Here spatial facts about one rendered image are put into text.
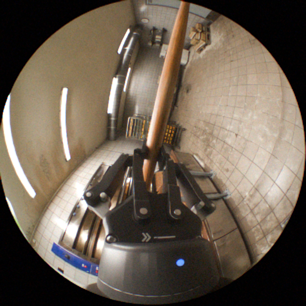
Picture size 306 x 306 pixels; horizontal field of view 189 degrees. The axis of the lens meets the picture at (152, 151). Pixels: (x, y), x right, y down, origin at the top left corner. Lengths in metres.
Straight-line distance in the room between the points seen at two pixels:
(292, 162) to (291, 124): 0.35
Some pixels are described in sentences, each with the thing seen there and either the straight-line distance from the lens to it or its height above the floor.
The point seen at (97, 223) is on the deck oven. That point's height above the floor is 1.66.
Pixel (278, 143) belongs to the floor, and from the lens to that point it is 1.25.
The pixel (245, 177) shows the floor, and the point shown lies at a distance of 1.34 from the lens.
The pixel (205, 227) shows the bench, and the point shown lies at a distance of 1.00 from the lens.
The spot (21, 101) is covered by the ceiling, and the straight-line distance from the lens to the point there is 1.43.
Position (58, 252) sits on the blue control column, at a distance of 1.54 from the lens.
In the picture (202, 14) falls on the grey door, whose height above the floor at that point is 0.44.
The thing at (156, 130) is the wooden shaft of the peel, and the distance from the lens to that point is 0.16.
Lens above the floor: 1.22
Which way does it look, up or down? 6 degrees down
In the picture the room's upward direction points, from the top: 80 degrees counter-clockwise
